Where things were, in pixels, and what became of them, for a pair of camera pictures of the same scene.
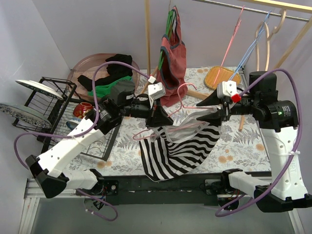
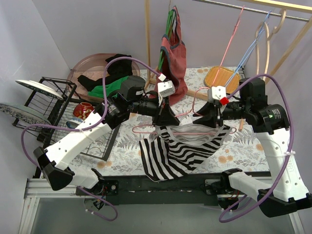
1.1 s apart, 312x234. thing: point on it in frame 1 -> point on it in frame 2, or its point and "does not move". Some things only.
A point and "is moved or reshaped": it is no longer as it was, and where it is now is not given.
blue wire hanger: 253,48 does not move
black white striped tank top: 177,149 is moved or reshaped
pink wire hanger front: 176,110 -> 234,128
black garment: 115,70 does not move
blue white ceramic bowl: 73,123 does not move
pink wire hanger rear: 229,44 does not move
